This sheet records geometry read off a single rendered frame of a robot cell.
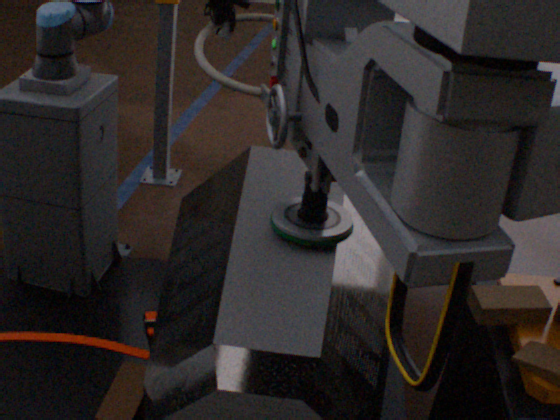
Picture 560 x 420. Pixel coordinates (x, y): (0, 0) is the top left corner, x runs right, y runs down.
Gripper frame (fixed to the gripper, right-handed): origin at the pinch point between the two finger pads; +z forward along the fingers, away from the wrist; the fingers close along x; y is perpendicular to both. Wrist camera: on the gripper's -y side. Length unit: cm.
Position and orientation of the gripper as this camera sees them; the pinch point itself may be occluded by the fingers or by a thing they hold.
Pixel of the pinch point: (223, 35)
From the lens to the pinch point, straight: 257.1
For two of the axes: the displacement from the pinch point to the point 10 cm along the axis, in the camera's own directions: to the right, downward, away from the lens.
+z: -1.7, 6.7, 7.2
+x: 6.6, 6.2, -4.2
